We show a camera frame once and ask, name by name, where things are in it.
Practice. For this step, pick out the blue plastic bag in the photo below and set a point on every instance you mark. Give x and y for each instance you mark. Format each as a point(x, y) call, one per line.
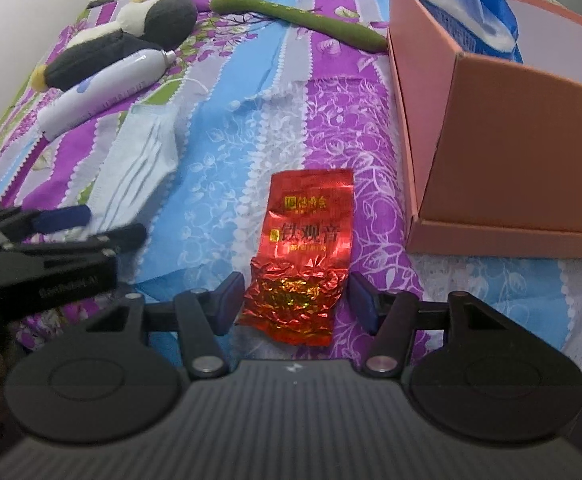
point(491, 20)

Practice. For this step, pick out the striped floral bed sheet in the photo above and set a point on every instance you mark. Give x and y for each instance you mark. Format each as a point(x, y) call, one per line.
point(211, 160)

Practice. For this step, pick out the orange cardboard box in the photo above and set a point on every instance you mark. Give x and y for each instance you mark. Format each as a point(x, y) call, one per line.
point(511, 150)

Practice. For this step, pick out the long green plush toy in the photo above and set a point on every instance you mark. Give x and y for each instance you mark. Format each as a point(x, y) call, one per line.
point(236, 0)

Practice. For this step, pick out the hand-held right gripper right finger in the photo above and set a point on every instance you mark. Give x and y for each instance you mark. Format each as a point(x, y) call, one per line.
point(363, 305)

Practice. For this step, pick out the grey and white penguin plush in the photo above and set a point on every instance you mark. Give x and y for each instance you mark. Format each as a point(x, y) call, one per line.
point(111, 50)

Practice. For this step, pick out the white plastic bottle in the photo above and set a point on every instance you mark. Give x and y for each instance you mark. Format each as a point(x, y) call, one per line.
point(96, 92)

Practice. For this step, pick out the red foil tea packet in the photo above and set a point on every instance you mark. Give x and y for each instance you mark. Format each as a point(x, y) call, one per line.
point(306, 240)

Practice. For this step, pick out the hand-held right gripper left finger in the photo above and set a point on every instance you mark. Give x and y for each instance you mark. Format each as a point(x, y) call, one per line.
point(228, 305)

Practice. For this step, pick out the light blue face mask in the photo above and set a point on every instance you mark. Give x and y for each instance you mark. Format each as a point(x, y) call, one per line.
point(136, 165)

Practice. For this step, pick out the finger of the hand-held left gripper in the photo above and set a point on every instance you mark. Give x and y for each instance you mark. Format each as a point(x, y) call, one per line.
point(96, 242)
point(61, 217)

